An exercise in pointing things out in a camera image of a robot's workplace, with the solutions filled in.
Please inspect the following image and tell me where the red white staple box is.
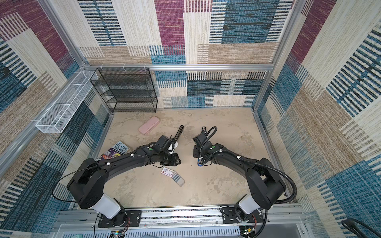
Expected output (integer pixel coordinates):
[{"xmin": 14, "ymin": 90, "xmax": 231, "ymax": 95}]
[{"xmin": 161, "ymin": 167, "xmax": 174, "ymax": 178}]

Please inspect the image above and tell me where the blue stapler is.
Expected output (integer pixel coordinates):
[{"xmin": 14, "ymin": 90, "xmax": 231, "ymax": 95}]
[{"xmin": 197, "ymin": 127, "xmax": 207, "ymax": 167}]

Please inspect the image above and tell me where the colourful paperback book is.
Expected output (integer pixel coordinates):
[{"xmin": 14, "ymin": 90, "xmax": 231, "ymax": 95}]
[{"xmin": 99, "ymin": 141, "xmax": 130, "ymax": 160}]

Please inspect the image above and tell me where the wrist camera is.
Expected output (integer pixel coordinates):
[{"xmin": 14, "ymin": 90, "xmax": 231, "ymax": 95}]
[
  {"xmin": 193, "ymin": 132, "xmax": 207, "ymax": 147},
  {"xmin": 152, "ymin": 135, "xmax": 178, "ymax": 154}
]

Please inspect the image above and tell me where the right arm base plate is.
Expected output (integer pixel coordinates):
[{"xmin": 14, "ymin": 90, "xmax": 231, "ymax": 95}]
[{"xmin": 219, "ymin": 205, "xmax": 264, "ymax": 224}]

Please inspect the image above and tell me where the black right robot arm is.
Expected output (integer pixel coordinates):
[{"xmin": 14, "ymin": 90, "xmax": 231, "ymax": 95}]
[{"xmin": 193, "ymin": 144, "xmax": 298, "ymax": 222}]

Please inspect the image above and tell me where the black stapler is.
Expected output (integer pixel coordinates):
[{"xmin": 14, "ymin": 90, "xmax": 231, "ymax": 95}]
[{"xmin": 173, "ymin": 125, "xmax": 184, "ymax": 143}]

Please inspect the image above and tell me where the black corrugated cable conduit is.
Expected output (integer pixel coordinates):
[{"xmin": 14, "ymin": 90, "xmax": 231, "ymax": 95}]
[{"xmin": 198, "ymin": 126, "xmax": 298, "ymax": 238}]

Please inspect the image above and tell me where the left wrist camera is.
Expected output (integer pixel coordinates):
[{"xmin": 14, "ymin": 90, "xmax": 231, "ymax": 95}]
[{"xmin": 152, "ymin": 135, "xmax": 178, "ymax": 154}]

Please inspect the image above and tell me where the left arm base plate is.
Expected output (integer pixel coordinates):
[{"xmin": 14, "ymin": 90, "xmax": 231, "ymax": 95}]
[{"xmin": 97, "ymin": 210, "xmax": 142, "ymax": 228}]

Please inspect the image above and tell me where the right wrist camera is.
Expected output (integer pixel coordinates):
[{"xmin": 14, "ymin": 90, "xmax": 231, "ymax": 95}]
[{"xmin": 193, "ymin": 132, "xmax": 207, "ymax": 147}]

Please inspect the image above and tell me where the pink pencil case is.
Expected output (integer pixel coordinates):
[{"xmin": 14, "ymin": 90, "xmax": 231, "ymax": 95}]
[{"xmin": 138, "ymin": 116, "xmax": 160, "ymax": 135}]

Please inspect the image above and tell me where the white wire mesh basket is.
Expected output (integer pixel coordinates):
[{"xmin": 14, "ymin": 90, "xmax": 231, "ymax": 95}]
[{"xmin": 35, "ymin": 70, "xmax": 94, "ymax": 133}]

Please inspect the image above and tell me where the black mesh shelf rack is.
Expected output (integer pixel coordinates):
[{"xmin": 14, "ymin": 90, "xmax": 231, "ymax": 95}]
[{"xmin": 90, "ymin": 67, "xmax": 158, "ymax": 113}]

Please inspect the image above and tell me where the aluminium front rail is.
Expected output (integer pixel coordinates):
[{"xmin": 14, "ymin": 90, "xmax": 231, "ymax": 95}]
[{"xmin": 50, "ymin": 203, "xmax": 314, "ymax": 238}]

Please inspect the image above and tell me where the black cable bottom right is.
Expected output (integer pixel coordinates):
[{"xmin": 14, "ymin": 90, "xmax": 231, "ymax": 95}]
[{"xmin": 341, "ymin": 218, "xmax": 381, "ymax": 238}]

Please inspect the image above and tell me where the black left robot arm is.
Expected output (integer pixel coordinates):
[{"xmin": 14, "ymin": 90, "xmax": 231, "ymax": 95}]
[{"xmin": 67, "ymin": 145, "xmax": 181, "ymax": 227}]

